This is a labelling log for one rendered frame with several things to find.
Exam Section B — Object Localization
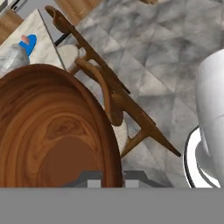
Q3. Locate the blue plate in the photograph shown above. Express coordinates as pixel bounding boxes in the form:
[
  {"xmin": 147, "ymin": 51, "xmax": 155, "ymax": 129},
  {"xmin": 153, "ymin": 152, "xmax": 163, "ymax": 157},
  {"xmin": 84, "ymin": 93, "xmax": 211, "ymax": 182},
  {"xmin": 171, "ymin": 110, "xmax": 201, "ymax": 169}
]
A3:
[{"xmin": 18, "ymin": 33, "xmax": 38, "ymax": 57}]

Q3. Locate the pink food piece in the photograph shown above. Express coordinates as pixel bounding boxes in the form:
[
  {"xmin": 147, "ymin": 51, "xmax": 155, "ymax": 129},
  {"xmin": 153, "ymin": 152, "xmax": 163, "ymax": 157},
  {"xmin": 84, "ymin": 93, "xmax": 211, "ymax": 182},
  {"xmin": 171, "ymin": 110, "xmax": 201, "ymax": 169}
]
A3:
[{"xmin": 20, "ymin": 34, "xmax": 31, "ymax": 46}]

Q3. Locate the brown wooden stool, cream cushion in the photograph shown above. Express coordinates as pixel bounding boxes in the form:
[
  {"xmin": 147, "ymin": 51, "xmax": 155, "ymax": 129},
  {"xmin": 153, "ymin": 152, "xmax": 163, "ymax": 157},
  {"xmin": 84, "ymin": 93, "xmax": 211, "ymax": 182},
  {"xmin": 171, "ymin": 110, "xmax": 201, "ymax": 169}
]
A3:
[{"xmin": 45, "ymin": 5, "xmax": 182, "ymax": 159}]

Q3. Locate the grey marbled bowl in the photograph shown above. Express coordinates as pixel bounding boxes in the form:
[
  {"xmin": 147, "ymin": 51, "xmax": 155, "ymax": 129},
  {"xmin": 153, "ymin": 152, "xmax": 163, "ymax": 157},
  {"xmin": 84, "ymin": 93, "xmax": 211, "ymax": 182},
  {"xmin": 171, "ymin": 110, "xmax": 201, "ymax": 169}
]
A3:
[{"xmin": 0, "ymin": 43, "xmax": 31, "ymax": 79}]

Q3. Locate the white rounded object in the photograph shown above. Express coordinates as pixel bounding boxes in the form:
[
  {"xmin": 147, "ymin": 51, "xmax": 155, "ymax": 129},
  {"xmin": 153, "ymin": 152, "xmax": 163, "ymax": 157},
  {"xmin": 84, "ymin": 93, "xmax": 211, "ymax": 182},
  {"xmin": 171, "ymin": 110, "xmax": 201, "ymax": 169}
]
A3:
[{"xmin": 194, "ymin": 48, "xmax": 224, "ymax": 188}]

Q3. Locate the white disc with black rim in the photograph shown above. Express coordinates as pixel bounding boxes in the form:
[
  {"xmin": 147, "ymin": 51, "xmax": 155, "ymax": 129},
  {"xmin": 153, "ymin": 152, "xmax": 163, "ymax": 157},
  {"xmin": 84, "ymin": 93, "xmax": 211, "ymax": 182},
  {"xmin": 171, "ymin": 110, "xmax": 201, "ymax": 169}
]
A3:
[{"xmin": 182, "ymin": 125, "xmax": 221, "ymax": 188}]

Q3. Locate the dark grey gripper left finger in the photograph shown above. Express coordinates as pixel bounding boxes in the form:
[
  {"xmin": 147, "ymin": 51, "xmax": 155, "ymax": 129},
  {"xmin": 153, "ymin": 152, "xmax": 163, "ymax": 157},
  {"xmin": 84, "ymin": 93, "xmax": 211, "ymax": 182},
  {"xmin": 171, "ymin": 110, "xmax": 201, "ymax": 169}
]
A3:
[{"xmin": 61, "ymin": 171, "xmax": 103, "ymax": 188}]

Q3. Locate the brown wooden bowl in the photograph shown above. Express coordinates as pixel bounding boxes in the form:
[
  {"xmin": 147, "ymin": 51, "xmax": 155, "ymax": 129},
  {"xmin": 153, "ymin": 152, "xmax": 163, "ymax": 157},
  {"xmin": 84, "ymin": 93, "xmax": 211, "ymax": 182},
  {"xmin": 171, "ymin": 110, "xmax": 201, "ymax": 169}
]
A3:
[{"xmin": 0, "ymin": 63, "xmax": 123, "ymax": 188}]

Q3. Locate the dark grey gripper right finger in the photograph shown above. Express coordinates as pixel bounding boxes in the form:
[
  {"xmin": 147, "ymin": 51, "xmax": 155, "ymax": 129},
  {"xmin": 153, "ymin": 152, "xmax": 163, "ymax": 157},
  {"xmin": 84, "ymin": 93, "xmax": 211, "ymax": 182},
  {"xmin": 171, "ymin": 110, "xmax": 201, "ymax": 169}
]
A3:
[{"xmin": 123, "ymin": 170, "xmax": 168, "ymax": 188}]

